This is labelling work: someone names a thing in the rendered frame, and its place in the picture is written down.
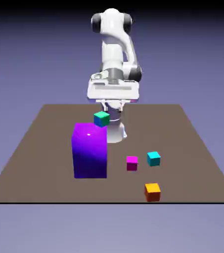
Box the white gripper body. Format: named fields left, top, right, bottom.
left=87, top=78, right=140, bottom=104

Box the small green cube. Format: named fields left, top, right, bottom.
left=93, top=111, right=111, bottom=127

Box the small magenta cube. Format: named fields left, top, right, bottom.
left=126, top=156, right=138, bottom=171

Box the small cyan cube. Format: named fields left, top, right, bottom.
left=147, top=151, right=161, bottom=167

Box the small orange cube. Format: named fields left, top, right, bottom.
left=144, top=183, right=161, bottom=202

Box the large purple box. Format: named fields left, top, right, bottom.
left=71, top=122, right=108, bottom=179

